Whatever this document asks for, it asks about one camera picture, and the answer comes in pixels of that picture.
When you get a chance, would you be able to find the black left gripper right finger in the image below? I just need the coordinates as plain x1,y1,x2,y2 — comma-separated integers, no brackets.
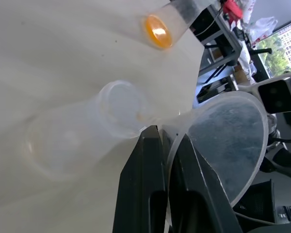
162,129,243,233

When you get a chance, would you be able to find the clear plastic funnel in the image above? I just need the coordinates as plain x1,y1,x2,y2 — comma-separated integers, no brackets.
137,90,269,228

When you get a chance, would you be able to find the clear plastic conical bottle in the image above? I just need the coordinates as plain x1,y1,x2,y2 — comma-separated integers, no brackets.
21,80,151,183

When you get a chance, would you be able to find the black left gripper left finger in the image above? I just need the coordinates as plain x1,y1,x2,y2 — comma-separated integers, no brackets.
112,125,170,233

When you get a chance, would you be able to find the black metal frame rack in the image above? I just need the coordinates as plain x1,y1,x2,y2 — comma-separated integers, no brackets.
191,4,243,104

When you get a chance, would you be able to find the white cable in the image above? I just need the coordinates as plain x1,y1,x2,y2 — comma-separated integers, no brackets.
233,210,275,225

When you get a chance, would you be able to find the black mesh basket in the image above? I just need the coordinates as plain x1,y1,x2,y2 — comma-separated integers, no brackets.
232,179,276,224

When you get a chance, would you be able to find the clear cup with orange liquid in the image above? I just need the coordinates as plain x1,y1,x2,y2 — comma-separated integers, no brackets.
139,0,207,50

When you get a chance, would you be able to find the white plastic bag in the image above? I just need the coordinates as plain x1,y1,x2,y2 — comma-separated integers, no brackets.
247,16,278,41

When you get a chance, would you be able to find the red object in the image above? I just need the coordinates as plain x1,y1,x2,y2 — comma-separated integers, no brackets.
222,0,243,19

